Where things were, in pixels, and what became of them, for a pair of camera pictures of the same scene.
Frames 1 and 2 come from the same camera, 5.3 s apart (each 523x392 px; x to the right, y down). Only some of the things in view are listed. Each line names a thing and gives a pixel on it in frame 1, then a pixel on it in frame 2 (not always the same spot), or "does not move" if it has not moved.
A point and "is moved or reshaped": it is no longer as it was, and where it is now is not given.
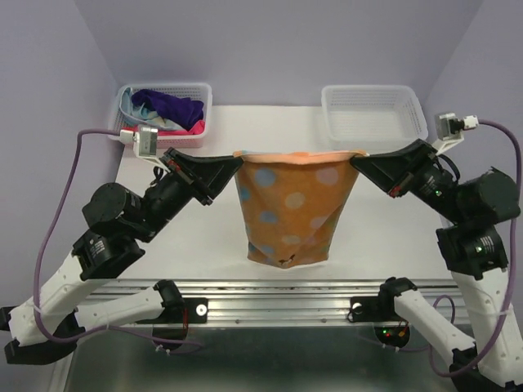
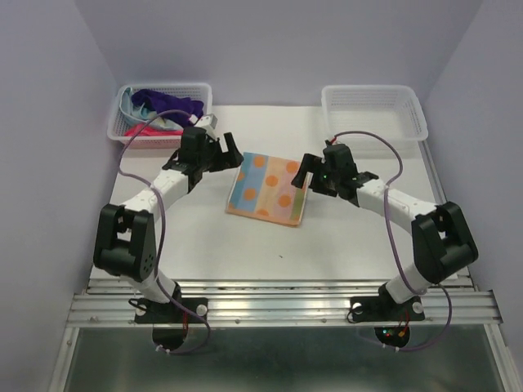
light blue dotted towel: [143, 113] does not move
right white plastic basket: [372, 119] does not move
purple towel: [181, 111] does not move
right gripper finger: [387, 168] -> [309, 164]
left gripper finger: [212, 173] -> [233, 158]
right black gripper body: [430, 181] -> [325, 180]
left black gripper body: [176, 193] -> [202, 158]
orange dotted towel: [292, 202] is moved or reshaped
